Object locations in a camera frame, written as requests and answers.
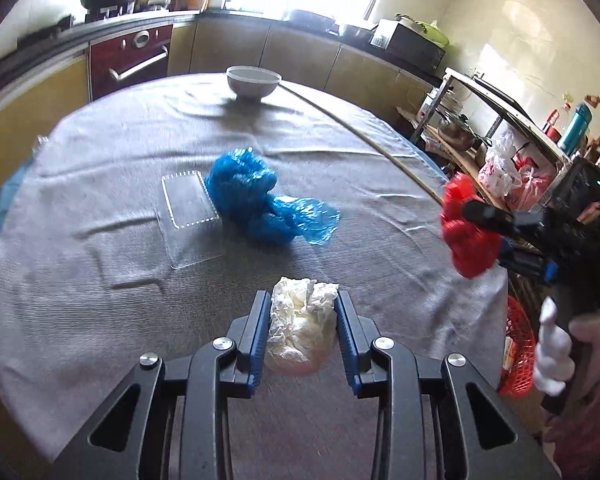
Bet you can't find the white and pink plastic bag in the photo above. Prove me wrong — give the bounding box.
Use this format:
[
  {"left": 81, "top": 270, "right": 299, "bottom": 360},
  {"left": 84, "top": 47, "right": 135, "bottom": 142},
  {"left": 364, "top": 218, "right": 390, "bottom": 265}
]
[{"left": 477, "top": 130, "right": 523, "bottom": 197}]

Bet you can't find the long wooden stick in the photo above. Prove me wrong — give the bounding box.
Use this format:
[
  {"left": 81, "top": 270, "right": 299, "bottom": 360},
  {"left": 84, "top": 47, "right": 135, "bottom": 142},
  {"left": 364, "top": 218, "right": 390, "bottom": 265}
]
[{"left": 280, "top": 82, "right": 444, "bottom": 207}]

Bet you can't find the maroon oven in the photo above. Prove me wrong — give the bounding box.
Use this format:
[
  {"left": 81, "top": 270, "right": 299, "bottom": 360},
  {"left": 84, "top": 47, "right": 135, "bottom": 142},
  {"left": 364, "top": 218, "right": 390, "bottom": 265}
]
[{"left": 89, "top": 24, "right": 173, "bottom": 101}]

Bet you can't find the metal storage rack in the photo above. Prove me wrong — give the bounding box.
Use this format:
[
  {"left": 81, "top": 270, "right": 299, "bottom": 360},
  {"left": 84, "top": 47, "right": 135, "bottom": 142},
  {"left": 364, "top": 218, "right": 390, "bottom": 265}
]
[{"left": 410, "top": 67, "right": 600, "bottom": 221}]

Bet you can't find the microwave oven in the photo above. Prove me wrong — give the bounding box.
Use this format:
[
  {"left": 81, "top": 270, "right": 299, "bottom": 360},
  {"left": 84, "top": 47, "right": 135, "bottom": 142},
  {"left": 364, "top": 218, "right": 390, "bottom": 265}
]
[{"left": 375, "top": 20, "right": 447, "bottom": 72}]

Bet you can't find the clear plastic tray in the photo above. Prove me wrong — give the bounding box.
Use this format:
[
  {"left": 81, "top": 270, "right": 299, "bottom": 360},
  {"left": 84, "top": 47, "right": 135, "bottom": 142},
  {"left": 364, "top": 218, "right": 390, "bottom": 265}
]
[{"left": 161, "top": 170, "right": 224, "bottom": 269}]

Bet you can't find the black induction cooker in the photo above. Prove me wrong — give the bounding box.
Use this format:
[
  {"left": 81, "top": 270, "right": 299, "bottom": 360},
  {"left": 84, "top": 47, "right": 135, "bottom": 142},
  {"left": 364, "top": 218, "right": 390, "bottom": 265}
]
[{"left": 445, "top": 67, "right": 528, "bottom": 113}]

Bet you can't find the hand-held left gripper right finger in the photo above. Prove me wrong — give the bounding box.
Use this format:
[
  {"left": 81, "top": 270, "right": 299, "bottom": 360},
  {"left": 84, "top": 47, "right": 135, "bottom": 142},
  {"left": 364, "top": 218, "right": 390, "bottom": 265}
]
[{"left": 334, "top": 289, "right": 561, "bottom": 480}]

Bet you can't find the white tissue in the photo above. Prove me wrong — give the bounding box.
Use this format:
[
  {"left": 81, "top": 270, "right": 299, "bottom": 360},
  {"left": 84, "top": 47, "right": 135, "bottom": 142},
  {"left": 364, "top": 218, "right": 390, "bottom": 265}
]
[{"left": 264, "top": 276, "right": 341, "bottom": 375}]

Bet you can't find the metal basin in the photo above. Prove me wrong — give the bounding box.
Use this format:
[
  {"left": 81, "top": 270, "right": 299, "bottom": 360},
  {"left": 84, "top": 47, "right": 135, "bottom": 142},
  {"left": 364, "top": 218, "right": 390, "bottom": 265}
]
[{"left": 287, "top": 9, "right": 337, "bottom": 31}]

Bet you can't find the teal thermos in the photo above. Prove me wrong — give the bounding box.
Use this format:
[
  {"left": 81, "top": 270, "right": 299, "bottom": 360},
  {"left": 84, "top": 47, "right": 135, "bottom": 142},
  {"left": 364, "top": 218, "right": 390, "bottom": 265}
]
[{"left": 560, "top": 102, "right": 593, "bottom": 156}]

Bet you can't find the green lid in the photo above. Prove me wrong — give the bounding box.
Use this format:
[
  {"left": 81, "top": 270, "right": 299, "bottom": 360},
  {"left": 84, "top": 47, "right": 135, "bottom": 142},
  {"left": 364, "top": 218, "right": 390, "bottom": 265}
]
[{"left": 397, "top": 14, "right": 451, "bottom": 46}]

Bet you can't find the blue plastic bag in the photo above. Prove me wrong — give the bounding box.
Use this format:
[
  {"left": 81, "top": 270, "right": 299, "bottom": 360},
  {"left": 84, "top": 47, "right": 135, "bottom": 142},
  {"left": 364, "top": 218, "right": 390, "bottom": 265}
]
[{"left": 204, "top": 147, "right": 341, "bottom": 246}]

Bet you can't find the steel pot with lid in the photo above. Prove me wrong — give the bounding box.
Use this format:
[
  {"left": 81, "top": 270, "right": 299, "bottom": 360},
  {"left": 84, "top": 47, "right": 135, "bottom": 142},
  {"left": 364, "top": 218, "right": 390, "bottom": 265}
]
[{"left": 437, "top": 112, "right": 486, "bottom": 151}]

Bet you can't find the white ceramic bowl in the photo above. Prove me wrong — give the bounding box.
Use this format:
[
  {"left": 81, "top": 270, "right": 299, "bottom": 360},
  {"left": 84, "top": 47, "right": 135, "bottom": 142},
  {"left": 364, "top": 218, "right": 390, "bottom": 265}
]
[{"left": 226, "top": 65, "right": 282, "bottom": 101}]

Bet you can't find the person's right forearm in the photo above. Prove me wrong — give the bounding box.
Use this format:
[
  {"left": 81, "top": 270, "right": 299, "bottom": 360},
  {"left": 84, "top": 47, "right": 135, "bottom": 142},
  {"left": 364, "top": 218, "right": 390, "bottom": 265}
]
[{"left": 542, "top": 310, "right": 600, "bottom": 480}]

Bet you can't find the black kitchen countertop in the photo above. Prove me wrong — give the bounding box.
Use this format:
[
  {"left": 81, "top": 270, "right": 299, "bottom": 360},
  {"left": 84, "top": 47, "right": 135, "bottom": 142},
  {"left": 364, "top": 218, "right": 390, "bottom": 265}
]
[{"left": 0, "top": 7, "right": 443, "bottom": 106}]

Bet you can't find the person's right hand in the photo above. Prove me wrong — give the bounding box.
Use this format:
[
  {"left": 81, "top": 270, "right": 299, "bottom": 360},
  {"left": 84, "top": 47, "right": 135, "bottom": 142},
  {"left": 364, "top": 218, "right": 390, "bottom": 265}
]
[{"left": 532, "top": 299, "right": 576, "bottom": 395}]

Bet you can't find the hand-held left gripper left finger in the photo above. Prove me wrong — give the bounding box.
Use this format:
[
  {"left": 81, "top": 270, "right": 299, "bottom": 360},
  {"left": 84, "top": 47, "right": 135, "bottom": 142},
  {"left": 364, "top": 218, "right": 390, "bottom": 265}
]
[{"left": 50, "top": 290, "right": 273, "bottom": 480}]

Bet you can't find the metal pot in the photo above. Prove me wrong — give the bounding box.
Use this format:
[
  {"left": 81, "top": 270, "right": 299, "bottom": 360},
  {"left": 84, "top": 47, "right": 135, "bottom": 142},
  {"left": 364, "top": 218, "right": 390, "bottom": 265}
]
[{"left": 337, "top": 22, "right": 376, "bottom": 43}]

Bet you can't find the black gas stove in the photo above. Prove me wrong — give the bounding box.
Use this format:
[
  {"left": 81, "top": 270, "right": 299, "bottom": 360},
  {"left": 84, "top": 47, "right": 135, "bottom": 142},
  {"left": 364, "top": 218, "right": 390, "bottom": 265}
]
[{"left": 17, "top": 2, "right": 146, "bottom": 46}]

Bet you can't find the red and clear plastic bag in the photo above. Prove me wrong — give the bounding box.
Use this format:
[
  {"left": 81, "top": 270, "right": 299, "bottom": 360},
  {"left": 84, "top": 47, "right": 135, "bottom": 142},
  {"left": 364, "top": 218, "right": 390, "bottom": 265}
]
[{"left": 510, "top": 155, "right": 556, "bottom": 211}]

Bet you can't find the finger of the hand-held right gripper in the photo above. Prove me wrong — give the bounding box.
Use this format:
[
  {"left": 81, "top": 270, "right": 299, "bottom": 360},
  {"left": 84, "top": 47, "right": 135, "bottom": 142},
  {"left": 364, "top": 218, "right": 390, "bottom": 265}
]
[
  {"left": 497, "top": 240, "right": 556, "bottom": 281},
  {"left": 462, "top": 199, "right": 546, "bottom": 236}
]

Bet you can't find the orange and white carton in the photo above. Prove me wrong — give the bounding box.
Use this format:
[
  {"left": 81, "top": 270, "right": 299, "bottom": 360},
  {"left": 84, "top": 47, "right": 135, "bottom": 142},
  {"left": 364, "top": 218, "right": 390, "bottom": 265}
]
[{"left": 502, "top": 335, "right": 517, "bottom": 377}]

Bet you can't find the red plastic basket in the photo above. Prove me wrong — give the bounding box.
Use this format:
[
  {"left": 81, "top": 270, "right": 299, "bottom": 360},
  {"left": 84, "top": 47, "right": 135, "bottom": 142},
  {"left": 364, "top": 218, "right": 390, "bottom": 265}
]
[{"left": 497, "top": 295, "right": 538, "bottom": 398}]

